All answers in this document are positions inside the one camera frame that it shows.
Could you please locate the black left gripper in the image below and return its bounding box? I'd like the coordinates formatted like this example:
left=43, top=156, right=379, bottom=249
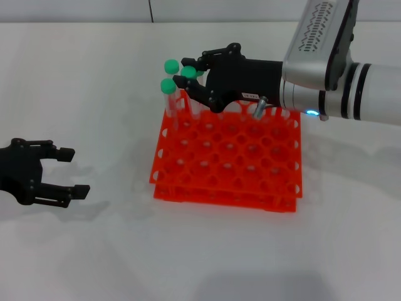
left=0, top=139, right=91, bottom=208

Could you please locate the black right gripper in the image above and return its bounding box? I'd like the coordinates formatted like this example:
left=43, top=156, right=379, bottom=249
left=173, top=43, right=283, bottom=114

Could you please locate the orange test tube rack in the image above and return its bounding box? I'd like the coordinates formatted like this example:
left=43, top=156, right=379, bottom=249
left=148, top=90, right=304, bottom=214

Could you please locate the silver right arm cable plug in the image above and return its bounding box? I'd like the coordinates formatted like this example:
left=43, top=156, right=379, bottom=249
left=252, top=96, right=269, bottom=120

